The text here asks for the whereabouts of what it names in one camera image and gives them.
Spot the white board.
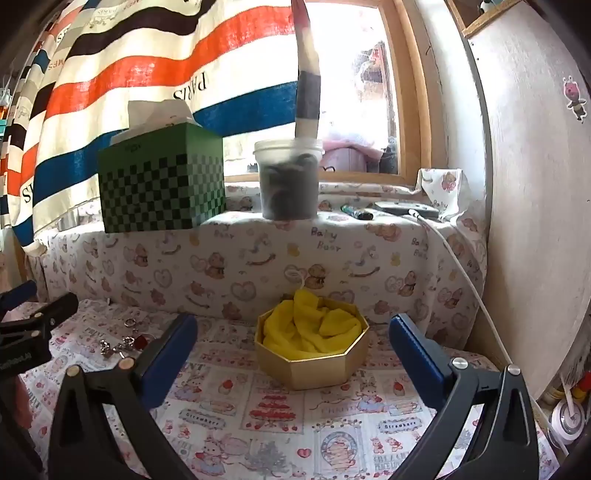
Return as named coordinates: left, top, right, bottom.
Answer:
left=466, top=0, right=591, bottom=402

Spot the cartoon sticker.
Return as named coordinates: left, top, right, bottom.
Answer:
left=562, top=76, right=588, bottom=121

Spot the yellow cloth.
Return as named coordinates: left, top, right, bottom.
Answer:
left=262, top=288, right=363, bottom=358

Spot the white tape roll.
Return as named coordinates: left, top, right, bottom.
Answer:
left=551, top=399, right=585, bottom=446

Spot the strawberry print tablecloth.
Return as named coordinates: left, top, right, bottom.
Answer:
left=14, top=298, right=559, bottom=480

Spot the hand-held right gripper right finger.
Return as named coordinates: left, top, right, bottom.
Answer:
left=389, top=313, right=541, bottom=480

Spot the wooden window frame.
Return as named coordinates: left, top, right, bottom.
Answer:
left=222, top=0, right=444, bottom=185

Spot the clear plastic tub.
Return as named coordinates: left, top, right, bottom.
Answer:
left=253, top=137, right=324, bottom=221

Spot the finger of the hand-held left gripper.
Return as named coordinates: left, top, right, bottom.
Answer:
left=0, top=281, right=38, bottom=315
left=0, top=292, right=79, bottom=342

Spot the white tissue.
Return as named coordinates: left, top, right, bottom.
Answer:
left=111, top=99, right=197, bottom=144

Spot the bear print cloth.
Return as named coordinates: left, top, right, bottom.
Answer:
left=25, top=168, right=488, bottom=352

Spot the wooden shelf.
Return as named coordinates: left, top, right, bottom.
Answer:
left=445, top=0, right=532, bottom=38

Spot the green black checkerboard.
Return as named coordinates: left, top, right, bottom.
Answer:
left=97, top=121, right=227, bottom=234

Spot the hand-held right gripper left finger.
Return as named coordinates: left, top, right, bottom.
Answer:
left=48, top=313, right=199, bottom=480

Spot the white cable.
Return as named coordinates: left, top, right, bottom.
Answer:
left=407, top=209, right=573, bottom=457

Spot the gold octagonal box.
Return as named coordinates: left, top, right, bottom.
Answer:
left=254, top=295, right=371, bottom=391

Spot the pink cloth bundle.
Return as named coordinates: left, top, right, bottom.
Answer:
left=321, top=136, right=384, bottom=171

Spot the striped cloth strip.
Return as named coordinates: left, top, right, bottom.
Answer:
left=292, top=0, right=321, bottom=139

